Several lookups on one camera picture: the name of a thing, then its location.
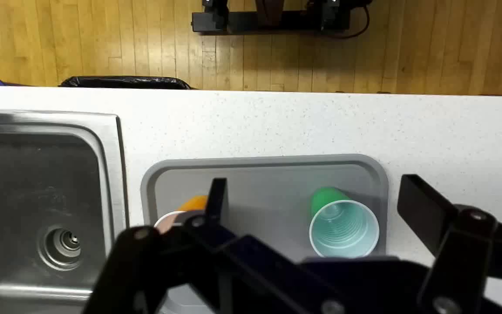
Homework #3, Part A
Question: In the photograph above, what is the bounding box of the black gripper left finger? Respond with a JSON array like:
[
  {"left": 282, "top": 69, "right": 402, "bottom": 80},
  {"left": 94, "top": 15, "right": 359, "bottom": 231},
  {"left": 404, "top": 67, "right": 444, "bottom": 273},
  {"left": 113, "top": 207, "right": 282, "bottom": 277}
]
[{"left": 82, "top": 176, "right": 345, "bottom": 314}]

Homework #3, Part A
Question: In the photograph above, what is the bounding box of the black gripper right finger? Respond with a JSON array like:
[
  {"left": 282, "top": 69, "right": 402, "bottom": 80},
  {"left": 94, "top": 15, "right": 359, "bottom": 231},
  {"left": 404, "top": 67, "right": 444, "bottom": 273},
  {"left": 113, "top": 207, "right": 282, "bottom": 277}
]
[{"left": 395, "top": 172, "right": 502, "bottom": 314}]

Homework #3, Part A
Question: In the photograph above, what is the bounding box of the purple plastic cup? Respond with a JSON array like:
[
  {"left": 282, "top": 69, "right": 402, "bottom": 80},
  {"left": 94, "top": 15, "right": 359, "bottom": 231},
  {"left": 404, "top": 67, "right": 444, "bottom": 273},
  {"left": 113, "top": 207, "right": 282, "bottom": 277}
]
[{"left": 151, "top": 209, "right": 190, "bottom": 235}]

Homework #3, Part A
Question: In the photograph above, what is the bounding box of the orange plastic cup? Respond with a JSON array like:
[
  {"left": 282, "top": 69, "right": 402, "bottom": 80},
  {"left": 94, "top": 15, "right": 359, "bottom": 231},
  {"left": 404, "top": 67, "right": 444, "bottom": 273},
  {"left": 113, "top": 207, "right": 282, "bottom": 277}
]
[{"left": 179, "top": 195, "right": 211, "bottom": 214}]

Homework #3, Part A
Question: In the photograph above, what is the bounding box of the green plastic cup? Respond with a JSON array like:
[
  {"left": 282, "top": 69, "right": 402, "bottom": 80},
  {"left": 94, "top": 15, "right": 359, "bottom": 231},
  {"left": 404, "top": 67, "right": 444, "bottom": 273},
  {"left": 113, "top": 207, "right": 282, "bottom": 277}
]
[{"left": 307, "top": 184, "right": 380, "bottom": 259}]

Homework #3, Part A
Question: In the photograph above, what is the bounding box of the grey plastic tray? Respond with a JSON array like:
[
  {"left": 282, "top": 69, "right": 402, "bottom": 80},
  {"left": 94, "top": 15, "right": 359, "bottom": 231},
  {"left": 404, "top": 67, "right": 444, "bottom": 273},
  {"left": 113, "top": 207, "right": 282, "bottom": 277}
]
[{"left": 139, "top": 153, "right": 390, "bottom": 261}]

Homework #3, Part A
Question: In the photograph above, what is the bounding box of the stainless steel double sink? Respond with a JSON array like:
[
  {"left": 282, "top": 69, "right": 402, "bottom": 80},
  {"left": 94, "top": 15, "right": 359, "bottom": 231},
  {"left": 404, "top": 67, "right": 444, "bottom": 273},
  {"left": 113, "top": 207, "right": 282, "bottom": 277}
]
[{"left": 0, "top": 109, "right": 129, "bottom": 314}]

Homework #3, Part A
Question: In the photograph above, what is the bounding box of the black bin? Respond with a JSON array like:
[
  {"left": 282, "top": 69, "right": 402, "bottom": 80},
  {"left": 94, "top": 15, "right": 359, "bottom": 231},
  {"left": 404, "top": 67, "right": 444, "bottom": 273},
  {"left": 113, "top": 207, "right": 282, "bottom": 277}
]
[{"left": 57, "top": 74, "right": 193, "bottom": 90}]

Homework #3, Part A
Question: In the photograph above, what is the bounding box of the black wheeled stand base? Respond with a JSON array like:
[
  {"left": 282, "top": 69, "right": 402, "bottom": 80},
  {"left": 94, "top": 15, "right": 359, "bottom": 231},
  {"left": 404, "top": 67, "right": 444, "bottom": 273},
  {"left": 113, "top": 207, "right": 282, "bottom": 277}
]
[{"left": 190, "top": 0, "right": 373, "bottom": 38}]

